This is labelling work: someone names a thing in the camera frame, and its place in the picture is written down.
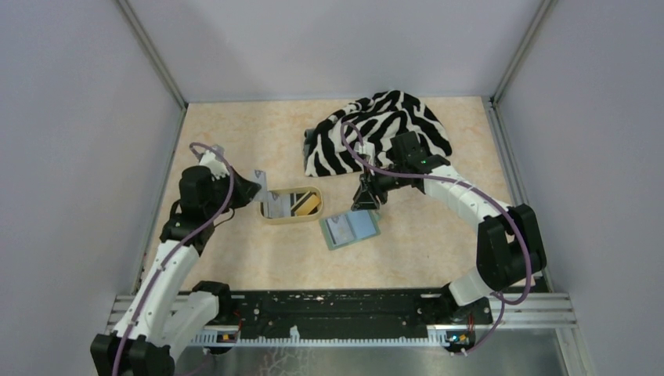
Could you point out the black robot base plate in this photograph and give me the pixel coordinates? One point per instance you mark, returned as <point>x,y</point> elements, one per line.
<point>346,328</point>

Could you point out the silver magnetic stripe card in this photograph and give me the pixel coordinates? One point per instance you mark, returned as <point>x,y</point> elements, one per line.
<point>340,230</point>

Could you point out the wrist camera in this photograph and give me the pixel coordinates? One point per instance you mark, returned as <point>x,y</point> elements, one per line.
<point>211,160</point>
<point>367,152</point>

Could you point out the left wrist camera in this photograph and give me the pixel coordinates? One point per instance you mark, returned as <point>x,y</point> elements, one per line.
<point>211,160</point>

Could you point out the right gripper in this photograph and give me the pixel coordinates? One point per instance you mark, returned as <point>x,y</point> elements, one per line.
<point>366,196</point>

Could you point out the aluminium frame rail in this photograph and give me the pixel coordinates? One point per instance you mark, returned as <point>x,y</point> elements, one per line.
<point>538,311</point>

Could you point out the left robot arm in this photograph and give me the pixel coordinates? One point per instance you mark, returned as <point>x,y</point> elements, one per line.
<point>151,336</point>

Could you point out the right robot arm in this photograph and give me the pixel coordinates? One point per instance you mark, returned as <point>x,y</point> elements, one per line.
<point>509,246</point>

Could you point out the white slotted cable duct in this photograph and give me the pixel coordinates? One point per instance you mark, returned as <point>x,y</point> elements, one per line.
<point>211,338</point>

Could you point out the silver card stack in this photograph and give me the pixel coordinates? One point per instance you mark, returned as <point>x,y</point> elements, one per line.
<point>278,205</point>

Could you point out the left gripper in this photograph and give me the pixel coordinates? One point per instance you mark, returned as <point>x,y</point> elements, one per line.
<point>245,191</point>

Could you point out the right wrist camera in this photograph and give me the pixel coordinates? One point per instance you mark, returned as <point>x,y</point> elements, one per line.
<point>367,152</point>

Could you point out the zebra striped cloth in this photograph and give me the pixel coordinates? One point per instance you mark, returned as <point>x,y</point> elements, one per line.
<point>375,120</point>

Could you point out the beige oval card tray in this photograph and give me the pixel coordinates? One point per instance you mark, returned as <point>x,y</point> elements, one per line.
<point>294,219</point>

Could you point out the grey patterned card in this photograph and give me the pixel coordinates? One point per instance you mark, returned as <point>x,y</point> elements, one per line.
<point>260,177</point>

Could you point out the light blue card holder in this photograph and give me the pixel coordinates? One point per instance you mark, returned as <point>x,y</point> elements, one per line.
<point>365,225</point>

